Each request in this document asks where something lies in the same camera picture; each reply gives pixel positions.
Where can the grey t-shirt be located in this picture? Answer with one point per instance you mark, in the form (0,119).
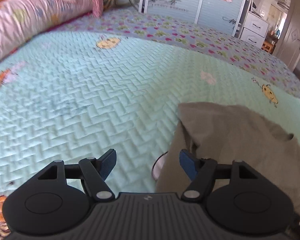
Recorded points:
(227,133)

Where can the blue sliding door wardrobe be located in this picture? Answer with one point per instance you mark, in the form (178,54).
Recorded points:
(190,0)

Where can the frog and heart bedsheet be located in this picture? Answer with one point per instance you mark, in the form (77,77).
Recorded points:
(165,29)

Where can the white room door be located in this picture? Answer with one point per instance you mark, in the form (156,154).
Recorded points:
(288,46)

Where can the mint green quilted blanket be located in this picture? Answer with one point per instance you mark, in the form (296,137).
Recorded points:
(74,95)

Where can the pink floral rolled duvet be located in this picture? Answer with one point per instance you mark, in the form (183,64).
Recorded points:
(20,20)

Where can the small wooden chair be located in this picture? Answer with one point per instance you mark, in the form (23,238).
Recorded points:
(268,46)

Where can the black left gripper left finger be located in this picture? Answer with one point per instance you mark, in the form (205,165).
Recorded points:
(81,182)

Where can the white drawer shelf unit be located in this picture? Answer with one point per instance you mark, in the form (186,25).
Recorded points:
(262,20)

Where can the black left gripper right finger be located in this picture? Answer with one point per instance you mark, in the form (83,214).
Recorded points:
(203,174)

